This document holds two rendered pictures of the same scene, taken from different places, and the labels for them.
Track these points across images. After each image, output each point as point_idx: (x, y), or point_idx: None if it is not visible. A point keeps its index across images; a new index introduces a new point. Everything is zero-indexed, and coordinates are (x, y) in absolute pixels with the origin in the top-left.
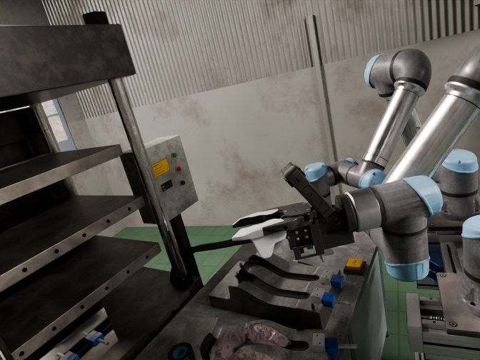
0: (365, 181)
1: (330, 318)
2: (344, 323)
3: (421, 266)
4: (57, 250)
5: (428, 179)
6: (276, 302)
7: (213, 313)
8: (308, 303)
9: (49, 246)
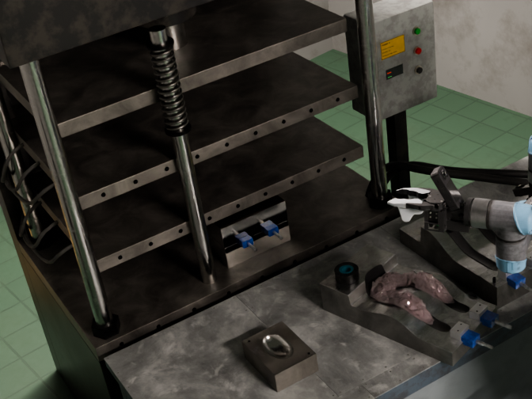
0: None
1: (514, 301)
2: (525, 310)
3: (511, 264)
4: (256, 131)
5: (527, 210)
6: (462, 263)
7: (399, 249)
8: (494, 275)
9: (250, 127)
